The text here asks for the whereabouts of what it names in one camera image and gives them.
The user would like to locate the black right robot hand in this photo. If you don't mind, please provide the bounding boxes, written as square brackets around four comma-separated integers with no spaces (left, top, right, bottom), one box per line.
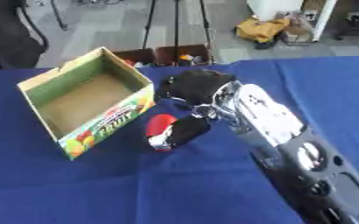
[147,68,241,151]

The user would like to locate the red toy fruit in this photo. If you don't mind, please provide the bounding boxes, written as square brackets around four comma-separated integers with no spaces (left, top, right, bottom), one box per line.
[144,113,180,138]

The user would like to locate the brown cardboard box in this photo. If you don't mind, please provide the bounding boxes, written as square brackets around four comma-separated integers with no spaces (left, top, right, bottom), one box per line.
[110,47,158,67]
[153,44,214,67]

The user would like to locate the open cardboard box green inside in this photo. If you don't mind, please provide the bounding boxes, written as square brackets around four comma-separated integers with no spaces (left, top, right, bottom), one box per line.
[15,45,157,161]

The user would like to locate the black tripod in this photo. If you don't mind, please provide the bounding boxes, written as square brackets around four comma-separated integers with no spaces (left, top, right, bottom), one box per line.
[141,0,216,66]

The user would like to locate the yellow bag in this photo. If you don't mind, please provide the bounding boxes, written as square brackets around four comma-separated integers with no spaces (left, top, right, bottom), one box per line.
[233,17,293,44]

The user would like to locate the white cabinet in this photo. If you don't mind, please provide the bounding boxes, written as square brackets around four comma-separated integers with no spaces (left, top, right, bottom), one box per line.
[245,0,339,42]

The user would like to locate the black office chair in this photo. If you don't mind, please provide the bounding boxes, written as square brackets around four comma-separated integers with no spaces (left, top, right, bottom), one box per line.
[0,0,51,70]

